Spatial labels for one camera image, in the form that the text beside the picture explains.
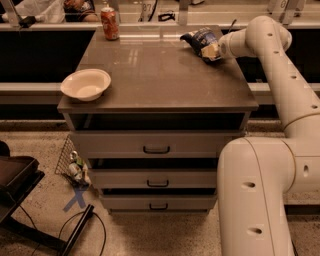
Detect top grey drawer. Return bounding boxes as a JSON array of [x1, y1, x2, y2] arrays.
[[70, 131, 244, 159]]

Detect black floor cable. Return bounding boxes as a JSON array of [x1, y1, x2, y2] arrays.
[[19, 204, 108, 256]]

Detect wire mesh basket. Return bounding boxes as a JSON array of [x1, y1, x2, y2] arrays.
[[55, 136, 75, 175]]

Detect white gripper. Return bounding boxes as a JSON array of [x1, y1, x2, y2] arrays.
[[201, 30, 249, 61]]

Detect white paper bowl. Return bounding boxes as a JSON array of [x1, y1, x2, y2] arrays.
[[61, 69, 111, 102]]

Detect white plastic bag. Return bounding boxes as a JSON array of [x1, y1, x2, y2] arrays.
[[0, 0, 65, 23]]

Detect grey drawer cabinet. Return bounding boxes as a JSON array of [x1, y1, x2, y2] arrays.
[[58, 27, 258, 199]]

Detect blue chip bag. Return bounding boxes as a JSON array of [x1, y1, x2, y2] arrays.
[[180, 27, 219, 63]]

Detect orange soda can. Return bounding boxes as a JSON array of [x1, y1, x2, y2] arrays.
[[100, 7, 119, 40]]

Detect bottom grey drawer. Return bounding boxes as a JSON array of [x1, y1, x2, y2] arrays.
[[100, 195, 216, 211]]

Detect person behind glass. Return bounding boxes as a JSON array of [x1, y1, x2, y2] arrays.
[[64, 0, 99, 22]]

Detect bottles in basket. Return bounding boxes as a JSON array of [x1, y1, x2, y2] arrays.
[[68, 151, 89, 186]]

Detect middle grey drawer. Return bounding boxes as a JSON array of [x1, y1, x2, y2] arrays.
[[88, 169, 216, 189]]

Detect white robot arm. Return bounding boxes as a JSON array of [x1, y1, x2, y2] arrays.
[[217, 16, 320, 256]]

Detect grey drawer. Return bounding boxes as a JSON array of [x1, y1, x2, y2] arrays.
[[70, 131, 244, 159], [88, 169, 216, 189], [100, 195, 216, 211]]

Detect black cart on left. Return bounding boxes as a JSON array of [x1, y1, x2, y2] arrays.
[[0, 141, 94, 256]]

